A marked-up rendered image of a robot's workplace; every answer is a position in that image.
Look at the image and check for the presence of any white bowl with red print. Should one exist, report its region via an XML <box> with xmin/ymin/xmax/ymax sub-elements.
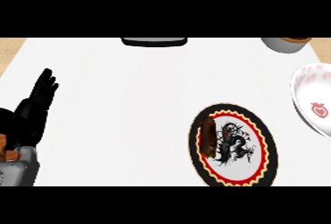
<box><xmin>290</xmin><ymin>62</ymin><xmax>331</xmax><ymax>142</ymax></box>

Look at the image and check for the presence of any black red patterned plate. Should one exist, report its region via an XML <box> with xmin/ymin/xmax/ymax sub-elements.
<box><xmin>188</xmin><ymin>102</ymin><xmax>280</xmax><ymax>187</ymax></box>

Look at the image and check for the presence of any grey pot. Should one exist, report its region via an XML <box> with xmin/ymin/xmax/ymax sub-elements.
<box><xmin>261</xmin><ymin>37</ymin><xmax>314</xmax><ymax>54</ymax></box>

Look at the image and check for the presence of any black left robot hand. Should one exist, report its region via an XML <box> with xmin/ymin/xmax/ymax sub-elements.
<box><xmin>0</xmin><ymin>67</ymin><xmax>61</xmax><ymax>162</ymax></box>

